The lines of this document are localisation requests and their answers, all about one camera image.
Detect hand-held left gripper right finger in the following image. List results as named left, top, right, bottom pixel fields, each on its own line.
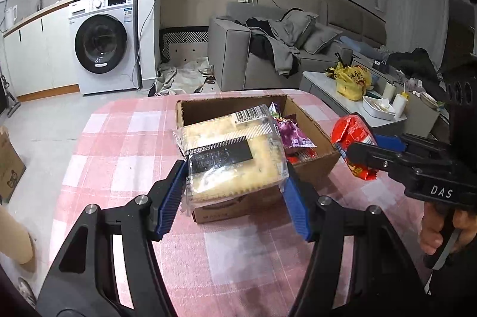
left=284, top=166, right=437, bottom=317

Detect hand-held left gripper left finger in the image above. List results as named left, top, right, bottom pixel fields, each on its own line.
left=35, top=160, right=188, bottom=317

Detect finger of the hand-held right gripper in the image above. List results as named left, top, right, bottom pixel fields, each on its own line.
left=346, top=141, right=448, bottom=188
left=372, top=134, right=451, bottom=163

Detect red barcode snack packet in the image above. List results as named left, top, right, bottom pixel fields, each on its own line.
left=331, top=115, right=379, bottom=182

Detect brown cardboard box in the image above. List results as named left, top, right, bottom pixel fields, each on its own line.
left=175, top=94, right=340, bottom=224

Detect clear cracker packet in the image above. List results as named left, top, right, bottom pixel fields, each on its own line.
left=172, top=112, right=290, bottom=217

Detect purple snack packet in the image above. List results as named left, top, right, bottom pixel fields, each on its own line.
left=269, top=103, right=317, bottom=151

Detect person's right forearm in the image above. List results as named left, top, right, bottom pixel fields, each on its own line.
left=425, top=250, right=477, bottom=317

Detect person's right hand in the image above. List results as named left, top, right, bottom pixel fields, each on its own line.
left=419, top=203, right=477, bottom=257

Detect white coffee table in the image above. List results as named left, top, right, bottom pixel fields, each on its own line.
left=300, top=71, right=441, bottom=139

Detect white rectangular tray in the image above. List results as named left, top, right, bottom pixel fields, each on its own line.
left=362, top=95, right=398, bottom=121

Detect pink checked tablecloth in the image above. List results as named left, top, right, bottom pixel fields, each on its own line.
left=48, top=89, right=429, bottom=317

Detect yellow plastic bag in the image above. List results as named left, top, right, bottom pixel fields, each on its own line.
left=326, top=61, right=373, bottom=101

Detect black clothing pile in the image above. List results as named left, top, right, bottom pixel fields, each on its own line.
left=388, top=48, right=446, bottom=91

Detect crumpled cloth on floor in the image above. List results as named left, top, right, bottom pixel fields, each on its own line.
left=154, top=56, right=215, bottom=98

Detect grey cushion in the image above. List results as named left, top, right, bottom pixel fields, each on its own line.
left=301, top=23, right=343, bottom=55
left=283, top=9, right=320, bottom=49

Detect grey jacket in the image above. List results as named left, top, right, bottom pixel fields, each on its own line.
left=248, top=18, right=301, bottom=78

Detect white washing machine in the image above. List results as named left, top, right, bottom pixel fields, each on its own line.
left=68, top=0, right=143, bottom=96

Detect grey sofa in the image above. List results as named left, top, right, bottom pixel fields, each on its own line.
left=208, top=1, right=388, bottom=92

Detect black patterned board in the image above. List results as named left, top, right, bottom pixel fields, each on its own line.
left=159, top=27, right=209, bottom=64

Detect beige rounded object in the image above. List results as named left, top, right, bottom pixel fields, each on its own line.
left=0, top=207, right=36, bottom=265

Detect dark clothes on sofa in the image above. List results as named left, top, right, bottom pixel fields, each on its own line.
left=245, top=17, right=284, bottom=61

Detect printed cardboard box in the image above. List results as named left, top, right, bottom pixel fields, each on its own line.
left=0, top=126, right=27, bottom=204

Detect grey mop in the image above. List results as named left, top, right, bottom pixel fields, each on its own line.
left=0, top=73, right=21, bottom=113

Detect white kitchen cabinet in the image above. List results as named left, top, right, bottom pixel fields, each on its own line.
left=3, top=9, right=81, bottom=102

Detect white kettle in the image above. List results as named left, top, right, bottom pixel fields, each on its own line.
left=4, top=5, right=19, bottom=32

